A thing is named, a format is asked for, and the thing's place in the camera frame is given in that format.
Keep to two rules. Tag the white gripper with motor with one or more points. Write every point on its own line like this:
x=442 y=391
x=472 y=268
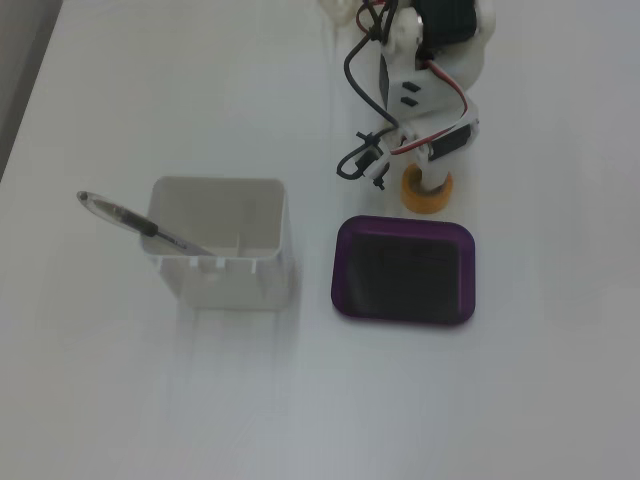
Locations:
x=446 y=145

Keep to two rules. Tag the yellow tape roll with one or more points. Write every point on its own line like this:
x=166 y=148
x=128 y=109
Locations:
x=417 y=202

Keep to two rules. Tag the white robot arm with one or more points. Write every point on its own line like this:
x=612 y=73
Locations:
x=435 y=95

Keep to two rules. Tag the white plastic pen holder box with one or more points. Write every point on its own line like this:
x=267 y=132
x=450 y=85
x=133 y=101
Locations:
x=235 y=287

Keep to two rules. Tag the purple metal tray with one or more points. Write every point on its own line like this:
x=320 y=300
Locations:
x=400 y=272

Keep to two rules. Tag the black ballpoint pen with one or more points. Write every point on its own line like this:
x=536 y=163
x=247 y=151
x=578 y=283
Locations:
x=125 y=217

